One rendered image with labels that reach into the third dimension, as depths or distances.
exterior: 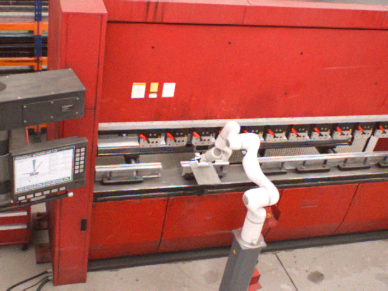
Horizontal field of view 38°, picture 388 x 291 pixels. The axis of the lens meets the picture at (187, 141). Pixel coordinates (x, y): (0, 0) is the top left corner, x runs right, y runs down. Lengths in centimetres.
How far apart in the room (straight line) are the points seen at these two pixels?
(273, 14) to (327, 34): 49
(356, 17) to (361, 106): 82
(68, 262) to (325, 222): 227
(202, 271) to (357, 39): 225
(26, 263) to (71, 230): 73
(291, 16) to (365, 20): 58
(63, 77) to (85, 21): 34
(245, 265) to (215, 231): 93
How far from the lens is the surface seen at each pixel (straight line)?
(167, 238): 464
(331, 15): 402
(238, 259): 384
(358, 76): 444
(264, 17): 379
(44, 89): 317
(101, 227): 439
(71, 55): 335
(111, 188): 416
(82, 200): 403
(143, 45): 363
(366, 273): 543
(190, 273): 485
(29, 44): 540
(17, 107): 312
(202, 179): 418
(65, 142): 336
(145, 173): 427
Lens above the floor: 361
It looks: 35 degrees down
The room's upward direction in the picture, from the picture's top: 11 degrees clockwise
